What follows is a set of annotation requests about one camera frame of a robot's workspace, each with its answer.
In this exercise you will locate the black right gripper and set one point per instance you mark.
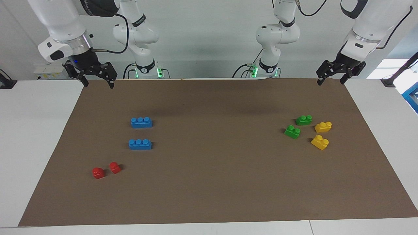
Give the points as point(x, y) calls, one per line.
point(86, 62)

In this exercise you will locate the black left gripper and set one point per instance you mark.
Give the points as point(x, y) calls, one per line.
point(346, 62)

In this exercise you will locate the green two-stud block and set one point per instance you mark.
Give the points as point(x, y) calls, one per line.
point(303, 120)
point(292, 132)

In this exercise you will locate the blue three-stud block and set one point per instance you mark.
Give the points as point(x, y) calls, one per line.
point(139, 144)
point(141, 122)

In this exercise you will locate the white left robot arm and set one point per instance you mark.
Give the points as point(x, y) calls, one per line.
point(277, 36)

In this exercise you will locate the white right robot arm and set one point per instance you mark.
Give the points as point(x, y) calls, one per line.
point(55, 19)

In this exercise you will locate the yellow two-stud block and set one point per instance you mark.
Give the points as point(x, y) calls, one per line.
point(320, 142)
point(323, 127)

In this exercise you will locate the red one-stud block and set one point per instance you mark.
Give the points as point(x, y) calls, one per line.
point(114, 167)
point(98, 173)

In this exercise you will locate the white power strip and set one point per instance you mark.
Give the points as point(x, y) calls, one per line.
point(49, 73)

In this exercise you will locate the black clamp with rod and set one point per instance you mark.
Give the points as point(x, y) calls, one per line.
point(388, 81)

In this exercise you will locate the black table clamp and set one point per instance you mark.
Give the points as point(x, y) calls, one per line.
point(6, 83)

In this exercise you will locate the brown paper mat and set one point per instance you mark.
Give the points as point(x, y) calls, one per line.
point(215, 179)

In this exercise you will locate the blue frame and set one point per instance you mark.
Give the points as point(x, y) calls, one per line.
point(412, 96)

